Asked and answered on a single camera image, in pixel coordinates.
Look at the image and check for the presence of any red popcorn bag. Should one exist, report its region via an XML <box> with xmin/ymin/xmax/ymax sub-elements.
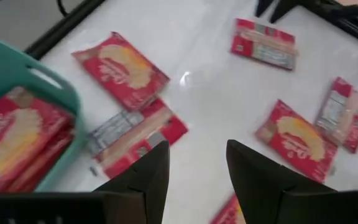
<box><xmin>314</xmin><ymin>77</ymin><xmax>358</xmax><ymax>155</ymax></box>
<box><xmin>230</xmin><ymin>17</ymin><xmax>298</xmax><ymax>72</ymax></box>
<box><xmin>255</xmin><ymin>99</ymin><xmax>338</xmax><ymax>184</ymax></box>
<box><xmin>71</xmin><ymin>30</ymin><xmax>171</xmax><ymax>112</ymax></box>
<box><xmin>7</xmin><ymin>124</ymin><xmax>76</xmax><ymax>192</ymax></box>
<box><xmin>0</xmin><ymin>86</ymin><xmax>74</xmax><ymax>187</ymax></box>
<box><xmin>85</xmin><ymin>98</ymin><xmax>189</xmax><ymax>180</ymax></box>
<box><xmin>209</xmin><ymin>194</ymin><xmax>247</xmax><ymax>224</ymax></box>

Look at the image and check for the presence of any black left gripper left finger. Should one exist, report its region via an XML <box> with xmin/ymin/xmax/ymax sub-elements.
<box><xmin>0</xmin><ymin>140</ymin><xmax>170</xmax><ymax>224</ymax></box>

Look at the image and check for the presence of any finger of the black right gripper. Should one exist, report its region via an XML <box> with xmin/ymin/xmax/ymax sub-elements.
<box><xmin>255</xmin><ymin>0</ymin><xmax>275</xmax><ymax>18</ymax></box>
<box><xmin>268</xmin><ymin>0</ymin><xmax>300</xmax><ymax>24</ymax></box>

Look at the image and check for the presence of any teal plastic basket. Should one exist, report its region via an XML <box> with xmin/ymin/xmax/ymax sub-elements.
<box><xmin>0</xmin><ymin>37</ymin><xmax>88</xmax><ymax>192</ymax></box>

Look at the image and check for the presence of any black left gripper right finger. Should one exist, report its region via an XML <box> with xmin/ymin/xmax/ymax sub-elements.
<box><xmin>227</xmin><ymin>139</ymin><xmax>358</xmax><ymax>224</ymax></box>

